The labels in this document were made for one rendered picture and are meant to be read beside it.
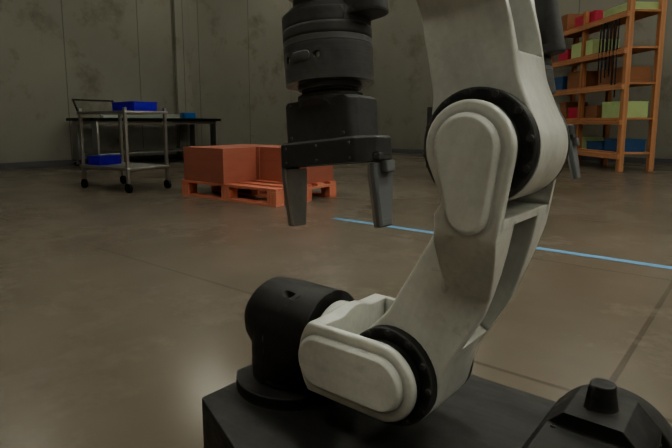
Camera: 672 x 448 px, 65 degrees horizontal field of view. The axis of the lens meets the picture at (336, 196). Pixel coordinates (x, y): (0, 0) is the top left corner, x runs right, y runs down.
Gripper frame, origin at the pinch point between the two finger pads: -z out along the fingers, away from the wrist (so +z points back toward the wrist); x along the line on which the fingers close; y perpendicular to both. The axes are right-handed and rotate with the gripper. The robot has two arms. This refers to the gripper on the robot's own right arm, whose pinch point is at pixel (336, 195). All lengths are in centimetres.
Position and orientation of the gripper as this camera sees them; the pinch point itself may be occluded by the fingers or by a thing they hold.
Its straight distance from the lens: 52.7
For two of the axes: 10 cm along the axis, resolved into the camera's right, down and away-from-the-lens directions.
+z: -0.5, -10.0, -0.4
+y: 6.1, -0.6, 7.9
